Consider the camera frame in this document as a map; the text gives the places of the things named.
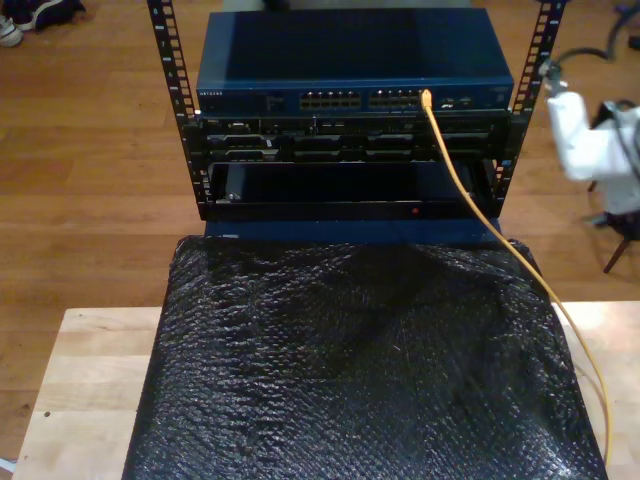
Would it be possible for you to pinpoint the yellow network cable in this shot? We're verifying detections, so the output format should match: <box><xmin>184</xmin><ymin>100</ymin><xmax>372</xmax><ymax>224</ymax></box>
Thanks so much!
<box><xmin>418</xmin><ymin>88</ymin><xmax>615</xmax><ymax>465</ymax></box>

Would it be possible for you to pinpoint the black server unit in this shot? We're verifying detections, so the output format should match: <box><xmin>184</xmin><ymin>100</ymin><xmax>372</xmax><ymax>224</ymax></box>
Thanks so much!
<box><xmin>199</xmin><ymin>115</ymin><xmax>511</xmax><ymax>164</ymax></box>

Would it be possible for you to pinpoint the black rack shelf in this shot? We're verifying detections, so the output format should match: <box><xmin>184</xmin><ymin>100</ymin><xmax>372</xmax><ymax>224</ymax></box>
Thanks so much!
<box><xmin>207</xmin><ymin>159</ymin><xmax>501</xmax><ymax>222</ymax></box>

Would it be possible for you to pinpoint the black textured mat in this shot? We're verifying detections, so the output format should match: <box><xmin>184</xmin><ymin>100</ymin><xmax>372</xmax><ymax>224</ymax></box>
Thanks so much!
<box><xmin>121</xmin><ymin>235</ymin><xmax>609</xmax><ymax>480</ymax></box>

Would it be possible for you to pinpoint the dark sneaker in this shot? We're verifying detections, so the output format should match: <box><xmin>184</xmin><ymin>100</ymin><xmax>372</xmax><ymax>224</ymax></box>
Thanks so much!
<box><xmin>13</xmin><ymin>0</ymin><xmax>87</xmax><ymax>32</ymax></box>

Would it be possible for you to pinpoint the white sneaker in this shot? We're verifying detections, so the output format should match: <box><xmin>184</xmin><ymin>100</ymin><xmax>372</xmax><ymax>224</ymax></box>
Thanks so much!
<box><xmin>0</xmin><ymin>14</ymin><xmax>25</xmax><ymax>49</ymax></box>

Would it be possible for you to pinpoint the black camera cable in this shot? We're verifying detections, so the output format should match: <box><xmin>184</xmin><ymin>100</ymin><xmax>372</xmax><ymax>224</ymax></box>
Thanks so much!
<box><xmin>538</xmin><ymin>0</ymin><xmax>640</xmax><ymax>94</ymax></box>

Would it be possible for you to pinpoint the black perforated rack post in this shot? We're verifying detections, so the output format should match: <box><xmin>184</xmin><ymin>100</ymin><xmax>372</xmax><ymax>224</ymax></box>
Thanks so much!
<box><xmin>492</xmin><ymin>0</ymin><xmax>569</xmax><ymax>219</ymax></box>
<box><xmin>146</xmin><ymin>0</ymin><xmax>217</xmax><ymax>222</ymax></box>

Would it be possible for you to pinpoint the blue rack base plate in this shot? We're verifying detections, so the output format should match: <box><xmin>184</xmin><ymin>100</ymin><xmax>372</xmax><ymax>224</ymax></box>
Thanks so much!
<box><xmin>203</xmin><ymin>219</ymin><xmax>505</xmax><ymax>246</ymax></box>

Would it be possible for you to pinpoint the blue network switch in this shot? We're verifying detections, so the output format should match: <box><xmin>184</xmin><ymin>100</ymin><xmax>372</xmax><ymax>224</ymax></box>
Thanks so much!
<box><xmin>195</xmin><ymin>8</ymin><xmax>516</xmax><ymax>117</ymax></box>

